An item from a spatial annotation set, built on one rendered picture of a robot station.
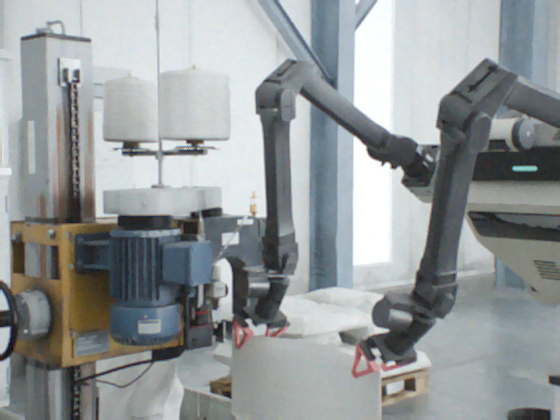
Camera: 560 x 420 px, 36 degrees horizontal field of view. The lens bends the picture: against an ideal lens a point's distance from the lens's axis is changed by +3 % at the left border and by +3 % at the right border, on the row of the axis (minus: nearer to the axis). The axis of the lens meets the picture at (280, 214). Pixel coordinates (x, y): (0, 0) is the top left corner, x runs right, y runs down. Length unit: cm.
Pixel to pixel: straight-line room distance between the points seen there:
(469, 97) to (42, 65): 96
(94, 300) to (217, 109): 52
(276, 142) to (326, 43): 634
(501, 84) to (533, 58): 899
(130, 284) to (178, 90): 44
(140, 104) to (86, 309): 52
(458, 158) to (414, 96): 785
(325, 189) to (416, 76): 195
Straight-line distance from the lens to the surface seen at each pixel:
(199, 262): 182
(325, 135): 816
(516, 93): 157
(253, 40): 774
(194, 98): 191
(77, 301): 197
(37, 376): 208
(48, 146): 198
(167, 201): 181
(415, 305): 170
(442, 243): 165
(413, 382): 573
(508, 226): 211
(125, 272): 185
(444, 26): 990
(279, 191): 194
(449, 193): 159
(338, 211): 792
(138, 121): 213
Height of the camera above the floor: 146
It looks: 3 degrees down
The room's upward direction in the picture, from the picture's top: straight up
